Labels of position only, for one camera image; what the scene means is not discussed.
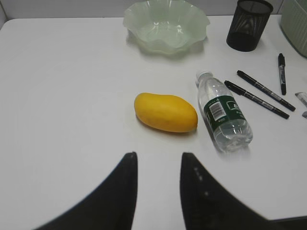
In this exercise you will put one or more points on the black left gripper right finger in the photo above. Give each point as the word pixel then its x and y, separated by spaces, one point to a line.
pixel 206 205

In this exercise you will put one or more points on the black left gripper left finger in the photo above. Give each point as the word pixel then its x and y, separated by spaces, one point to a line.
pixel 111 206

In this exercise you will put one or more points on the clear water bottle green label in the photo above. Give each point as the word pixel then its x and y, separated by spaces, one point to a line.
pixel 230 129

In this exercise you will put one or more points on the yellow mango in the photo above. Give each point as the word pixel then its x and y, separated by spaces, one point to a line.
pixel 165 112

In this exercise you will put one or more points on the black marker pen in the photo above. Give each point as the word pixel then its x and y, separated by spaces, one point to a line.
pixel 281 65
pixel 240 91
pixel 265 90

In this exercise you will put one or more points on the grey white eraser lower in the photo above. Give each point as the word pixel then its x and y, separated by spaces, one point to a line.
pixel 302 96

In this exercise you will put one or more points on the pale green wavy glass plate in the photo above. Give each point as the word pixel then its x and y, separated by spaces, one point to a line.
pixel 166 26

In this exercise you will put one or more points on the black mesh pen holder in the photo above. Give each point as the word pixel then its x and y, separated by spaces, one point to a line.
pixel 248 23

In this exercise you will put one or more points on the pale green woven plastic basket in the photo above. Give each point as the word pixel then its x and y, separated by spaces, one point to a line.
pixel 294 24

